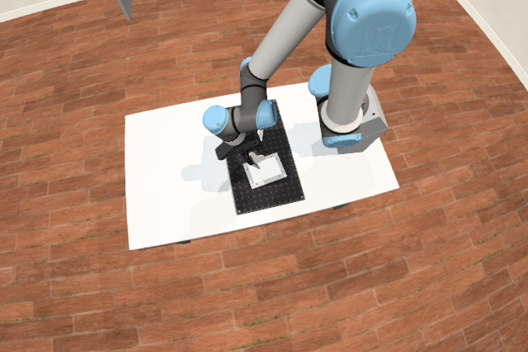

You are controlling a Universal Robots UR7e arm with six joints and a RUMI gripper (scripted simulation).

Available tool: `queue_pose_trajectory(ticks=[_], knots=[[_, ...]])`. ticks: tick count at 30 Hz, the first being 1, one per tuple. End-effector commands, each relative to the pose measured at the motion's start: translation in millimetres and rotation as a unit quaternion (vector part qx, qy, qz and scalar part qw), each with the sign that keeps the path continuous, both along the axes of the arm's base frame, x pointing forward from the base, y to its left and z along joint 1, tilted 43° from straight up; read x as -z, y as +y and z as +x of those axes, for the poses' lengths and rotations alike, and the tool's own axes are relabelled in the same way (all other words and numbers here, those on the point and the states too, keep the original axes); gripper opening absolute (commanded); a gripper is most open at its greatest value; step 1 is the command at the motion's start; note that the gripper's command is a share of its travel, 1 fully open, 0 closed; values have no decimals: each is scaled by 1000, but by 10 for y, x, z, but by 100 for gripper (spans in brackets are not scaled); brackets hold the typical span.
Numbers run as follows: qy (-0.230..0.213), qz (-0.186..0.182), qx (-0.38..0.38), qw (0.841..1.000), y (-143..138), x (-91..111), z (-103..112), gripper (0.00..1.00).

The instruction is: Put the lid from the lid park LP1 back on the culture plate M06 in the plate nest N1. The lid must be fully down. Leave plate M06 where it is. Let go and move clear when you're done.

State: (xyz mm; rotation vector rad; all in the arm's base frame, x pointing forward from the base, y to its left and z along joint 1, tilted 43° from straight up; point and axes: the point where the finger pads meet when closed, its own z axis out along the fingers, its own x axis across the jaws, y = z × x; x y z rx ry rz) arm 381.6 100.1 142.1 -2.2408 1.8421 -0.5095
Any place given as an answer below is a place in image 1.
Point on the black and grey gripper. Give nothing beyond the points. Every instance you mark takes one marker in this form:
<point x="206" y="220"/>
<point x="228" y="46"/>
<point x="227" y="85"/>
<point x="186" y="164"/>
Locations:
<point x="251" y="141"/>

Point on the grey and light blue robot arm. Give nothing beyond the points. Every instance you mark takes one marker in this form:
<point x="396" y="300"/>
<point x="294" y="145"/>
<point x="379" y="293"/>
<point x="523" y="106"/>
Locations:
<point x="367" y="33"/>

